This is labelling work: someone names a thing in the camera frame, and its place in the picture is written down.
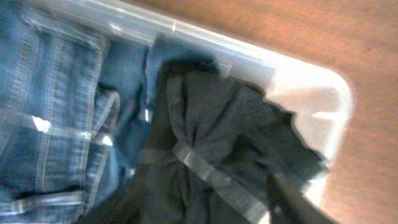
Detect clear plastic storage bin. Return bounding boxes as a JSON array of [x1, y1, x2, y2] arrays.
[[32, 1, 353, 223]]

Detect dark blue jeans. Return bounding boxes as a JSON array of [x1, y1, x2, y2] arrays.
[[1, 1, 120, 223]]

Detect blue cloth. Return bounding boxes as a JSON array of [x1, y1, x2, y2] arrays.
[[94, 36, 216, 205]]

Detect large black cloth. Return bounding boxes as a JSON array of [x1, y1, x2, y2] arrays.
[[74, 55, 340, 224]]

